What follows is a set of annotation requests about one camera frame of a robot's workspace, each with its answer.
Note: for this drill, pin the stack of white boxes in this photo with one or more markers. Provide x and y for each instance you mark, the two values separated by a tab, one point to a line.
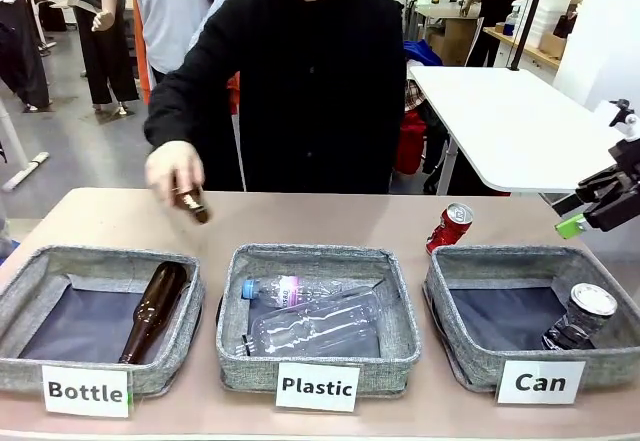
547	16

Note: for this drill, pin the crushed red can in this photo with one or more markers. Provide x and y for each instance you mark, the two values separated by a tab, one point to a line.
447	228

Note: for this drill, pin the person in black coat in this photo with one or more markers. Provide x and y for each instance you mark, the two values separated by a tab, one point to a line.
310	86

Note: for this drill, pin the red bag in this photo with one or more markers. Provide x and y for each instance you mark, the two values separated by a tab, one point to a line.
410	141

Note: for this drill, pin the brown glass bottle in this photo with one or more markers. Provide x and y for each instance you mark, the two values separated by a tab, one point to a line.
195	206
157	301

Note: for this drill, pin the wooden background desk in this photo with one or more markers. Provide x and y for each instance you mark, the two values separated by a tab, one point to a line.
450	36

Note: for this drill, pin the bystander in orange garment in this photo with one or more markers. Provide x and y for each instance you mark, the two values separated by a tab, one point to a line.
143	71

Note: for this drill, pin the clear bottle blue liquid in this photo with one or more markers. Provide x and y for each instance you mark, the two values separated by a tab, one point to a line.
512	21

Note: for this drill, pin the bystander in light blue shirt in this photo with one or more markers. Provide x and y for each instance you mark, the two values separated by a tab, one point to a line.
170	11

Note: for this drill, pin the black slanted pole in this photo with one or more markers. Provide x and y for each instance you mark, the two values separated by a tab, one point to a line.
527	16

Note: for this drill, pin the wooden wall counter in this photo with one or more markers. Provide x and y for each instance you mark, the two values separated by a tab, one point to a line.
537	51

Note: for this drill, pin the white Bottle label card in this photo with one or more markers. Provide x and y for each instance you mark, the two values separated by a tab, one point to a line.
85	391

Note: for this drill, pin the plaid cloth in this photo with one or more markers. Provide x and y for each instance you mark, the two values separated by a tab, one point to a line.
413	96

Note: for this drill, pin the white Plastic label card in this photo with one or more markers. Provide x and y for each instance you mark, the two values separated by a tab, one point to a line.
317	387

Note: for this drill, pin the grey fabric basket labelled Bottle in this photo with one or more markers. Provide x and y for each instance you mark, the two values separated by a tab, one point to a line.
30	371

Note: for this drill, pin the white side table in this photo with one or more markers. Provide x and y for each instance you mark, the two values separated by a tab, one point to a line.
500	126

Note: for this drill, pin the blue cloth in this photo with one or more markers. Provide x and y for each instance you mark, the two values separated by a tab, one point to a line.
422	53

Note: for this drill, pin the small clear bottle blue cap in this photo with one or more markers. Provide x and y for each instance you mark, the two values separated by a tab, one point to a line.
285	291

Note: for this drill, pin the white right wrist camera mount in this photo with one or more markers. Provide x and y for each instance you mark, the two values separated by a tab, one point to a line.
607	113

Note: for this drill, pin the white Can label card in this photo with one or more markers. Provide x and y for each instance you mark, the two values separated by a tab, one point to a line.
540	382

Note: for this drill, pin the white desk leg with foot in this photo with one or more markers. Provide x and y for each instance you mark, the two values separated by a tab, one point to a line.
17	156

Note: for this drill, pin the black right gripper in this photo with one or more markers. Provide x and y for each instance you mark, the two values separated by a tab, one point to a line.
632	161

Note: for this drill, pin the grey fabric basket labelled Can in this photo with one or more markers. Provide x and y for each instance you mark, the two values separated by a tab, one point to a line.
480	371

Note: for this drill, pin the bystander in black trousers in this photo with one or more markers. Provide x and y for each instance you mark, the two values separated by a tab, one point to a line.
20	61

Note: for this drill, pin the orange bystander's hand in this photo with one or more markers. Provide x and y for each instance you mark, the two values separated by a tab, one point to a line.
102	21

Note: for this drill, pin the person's right hand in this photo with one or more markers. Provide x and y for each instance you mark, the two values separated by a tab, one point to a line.
172	166

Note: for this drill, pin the crushed black can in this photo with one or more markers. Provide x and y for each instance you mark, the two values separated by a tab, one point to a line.
582	316

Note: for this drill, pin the bystander in dark vest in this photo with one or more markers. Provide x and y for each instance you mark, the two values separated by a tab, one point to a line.
105	61

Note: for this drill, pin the large clear plastic bottle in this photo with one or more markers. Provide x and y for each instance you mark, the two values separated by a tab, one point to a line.
320	321

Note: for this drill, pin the grey fabric basket labelled Plastic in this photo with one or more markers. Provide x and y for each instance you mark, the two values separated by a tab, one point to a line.
235	371

